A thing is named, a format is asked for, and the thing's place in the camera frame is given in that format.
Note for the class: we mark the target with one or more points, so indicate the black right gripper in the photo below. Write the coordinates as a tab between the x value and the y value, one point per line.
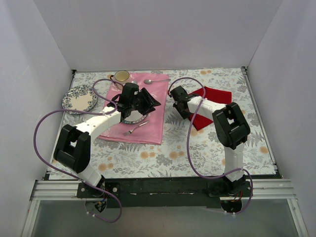
179	108

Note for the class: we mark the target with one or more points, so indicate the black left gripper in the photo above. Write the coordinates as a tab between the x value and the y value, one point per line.
144	101

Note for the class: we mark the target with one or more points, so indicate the silver fork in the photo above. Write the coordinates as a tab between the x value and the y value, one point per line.
138	126

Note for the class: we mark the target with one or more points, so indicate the red cloth napkin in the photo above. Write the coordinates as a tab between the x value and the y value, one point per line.
214	95

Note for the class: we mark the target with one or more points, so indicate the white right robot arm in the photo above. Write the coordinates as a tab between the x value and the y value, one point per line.
232	131

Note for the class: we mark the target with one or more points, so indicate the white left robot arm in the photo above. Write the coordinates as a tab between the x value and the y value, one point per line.
74	143

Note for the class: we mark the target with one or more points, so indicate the green rimmed white plate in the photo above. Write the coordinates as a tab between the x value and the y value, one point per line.
134	118

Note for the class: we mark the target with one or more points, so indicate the small silver spoon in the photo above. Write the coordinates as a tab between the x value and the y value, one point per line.
149	81

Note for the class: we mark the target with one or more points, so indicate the pink cloth placemat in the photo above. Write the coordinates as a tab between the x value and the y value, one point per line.
150	133

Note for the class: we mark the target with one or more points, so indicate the cream enamel mug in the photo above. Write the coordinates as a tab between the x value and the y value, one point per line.
120	78

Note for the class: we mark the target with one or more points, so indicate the blue floral plate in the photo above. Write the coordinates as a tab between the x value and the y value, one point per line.
79	98

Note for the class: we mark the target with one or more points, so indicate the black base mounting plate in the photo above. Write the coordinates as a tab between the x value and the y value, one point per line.
157	192

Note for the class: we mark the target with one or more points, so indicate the aluminium frame rail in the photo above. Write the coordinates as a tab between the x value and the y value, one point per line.
164	207

